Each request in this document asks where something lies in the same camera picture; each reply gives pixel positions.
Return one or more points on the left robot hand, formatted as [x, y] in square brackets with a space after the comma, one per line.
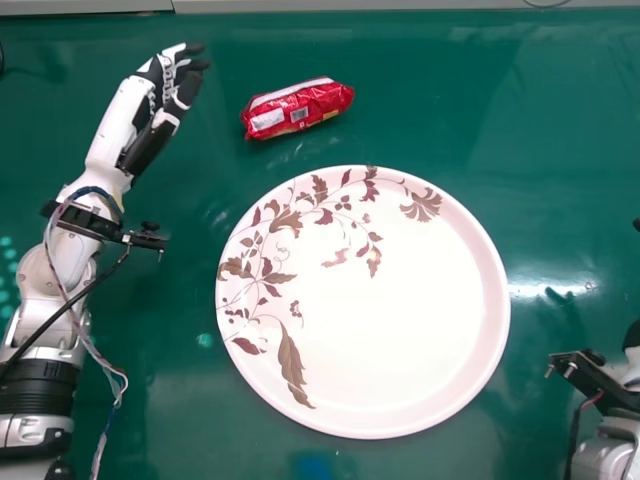
[112, 130]

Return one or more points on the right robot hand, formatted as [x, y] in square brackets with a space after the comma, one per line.
[633, 355]

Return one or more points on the red biscuit packet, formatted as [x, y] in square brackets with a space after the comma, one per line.
[295, 110]

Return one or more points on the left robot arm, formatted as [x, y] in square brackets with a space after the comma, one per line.
[42, 320]

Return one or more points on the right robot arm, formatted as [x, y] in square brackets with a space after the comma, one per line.
[610, 455]

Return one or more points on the plate with brown leaf pattern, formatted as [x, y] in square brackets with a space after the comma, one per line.
[380, 320]

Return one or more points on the black right wrist camera bracket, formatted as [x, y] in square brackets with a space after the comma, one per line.
[587, 372]

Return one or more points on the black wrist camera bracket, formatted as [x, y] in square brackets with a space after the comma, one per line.
[587, 372]
[87, 222]

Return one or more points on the black left wrist camera bracket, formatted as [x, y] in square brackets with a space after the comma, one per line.
[87, 222]

